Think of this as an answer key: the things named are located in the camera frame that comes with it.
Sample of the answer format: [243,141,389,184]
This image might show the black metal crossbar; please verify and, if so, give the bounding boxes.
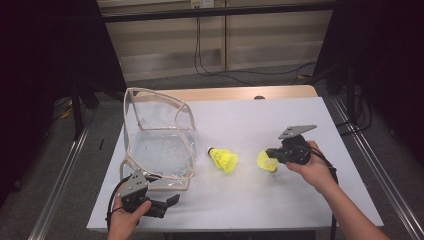
[99,2,338,24]

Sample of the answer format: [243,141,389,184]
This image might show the black wall cable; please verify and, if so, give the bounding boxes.
[198,16,318,77]
[194,16,249,87]

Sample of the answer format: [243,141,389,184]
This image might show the black floor cables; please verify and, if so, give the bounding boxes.
[334,84,374,134]

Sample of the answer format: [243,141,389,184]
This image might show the wooden table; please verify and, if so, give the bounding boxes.
[133,84,319,103]

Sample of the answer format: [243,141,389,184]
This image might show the black metal stand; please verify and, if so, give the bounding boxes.
[328,63,358,126]
[69,78,101,140]

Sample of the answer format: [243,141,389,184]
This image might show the person's left hand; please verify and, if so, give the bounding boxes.
[107,196,153,237]

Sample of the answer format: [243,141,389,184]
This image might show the yellow floor cable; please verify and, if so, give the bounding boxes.
[59,99,74,120]

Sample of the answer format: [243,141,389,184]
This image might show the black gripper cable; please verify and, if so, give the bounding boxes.
[308,145,339,240]
[105,176,130,232]

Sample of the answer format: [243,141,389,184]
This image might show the clear plastic bag beige trim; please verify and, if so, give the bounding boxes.
[119,87,198,192]

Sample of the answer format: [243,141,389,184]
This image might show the black curtain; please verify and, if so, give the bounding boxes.
[313,0,424,158]
[0,0,128,204]

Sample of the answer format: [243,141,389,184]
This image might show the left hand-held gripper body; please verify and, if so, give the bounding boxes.
[117,169,169,219]

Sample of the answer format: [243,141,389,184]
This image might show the aluminium floor rail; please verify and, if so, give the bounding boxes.
[28,111,96,240]
[331,98,424,240]

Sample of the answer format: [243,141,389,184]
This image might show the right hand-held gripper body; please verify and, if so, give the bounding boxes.
[278,124,318,166]

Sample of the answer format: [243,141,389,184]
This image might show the person's right hand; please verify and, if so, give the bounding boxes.
[285,141,338,195]

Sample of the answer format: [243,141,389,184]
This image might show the white power outlet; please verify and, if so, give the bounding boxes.
[190,0,215,9]

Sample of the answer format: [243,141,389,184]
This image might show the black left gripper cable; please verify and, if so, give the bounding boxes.
[105,176,130,232]

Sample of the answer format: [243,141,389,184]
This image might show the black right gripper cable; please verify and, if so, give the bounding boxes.
[308,145,339,240]

